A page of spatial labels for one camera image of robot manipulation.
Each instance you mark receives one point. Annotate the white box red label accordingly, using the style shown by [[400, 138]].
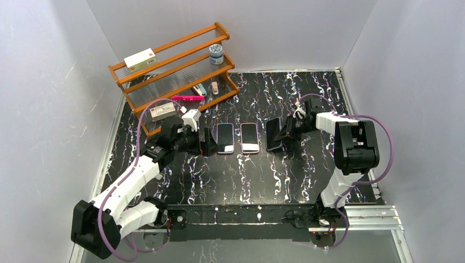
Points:
[[140, 60]]

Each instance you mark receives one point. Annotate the black lavender-cased smartphone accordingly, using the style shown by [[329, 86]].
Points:
[[273, 134]]

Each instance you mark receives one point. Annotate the teal white stapler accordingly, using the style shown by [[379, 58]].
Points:
[[199, 90]]

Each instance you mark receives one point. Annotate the dark purple-edged smartphone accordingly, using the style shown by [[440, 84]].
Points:
[[249, 133]]

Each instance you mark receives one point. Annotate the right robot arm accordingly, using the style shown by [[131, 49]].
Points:
[[355, 152]]

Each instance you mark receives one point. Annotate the grey box red label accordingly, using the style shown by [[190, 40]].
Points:
[[163, 111]]

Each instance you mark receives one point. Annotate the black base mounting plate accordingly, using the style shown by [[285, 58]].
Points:
[[248, 221]]

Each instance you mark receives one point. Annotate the orange wooden shelf rack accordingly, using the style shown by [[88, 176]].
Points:
[[181, 64]]

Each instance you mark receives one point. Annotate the blue white round jar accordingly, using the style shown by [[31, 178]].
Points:
[[216, 54]]

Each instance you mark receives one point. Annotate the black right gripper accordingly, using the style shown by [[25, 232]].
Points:
[[288, 128]]

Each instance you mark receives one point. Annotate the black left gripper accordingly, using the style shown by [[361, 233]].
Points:
[[200, 142]]

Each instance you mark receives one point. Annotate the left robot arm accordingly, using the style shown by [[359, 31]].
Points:
[[100, 224]]

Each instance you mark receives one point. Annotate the small pink eraser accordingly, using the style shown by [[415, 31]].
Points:
[[214, 87]]

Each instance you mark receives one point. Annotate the pink flat tool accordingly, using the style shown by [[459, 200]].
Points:
[[188, 98]]

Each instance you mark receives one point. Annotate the aluminium front rail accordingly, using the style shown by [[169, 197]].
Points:
[[356, 217]]

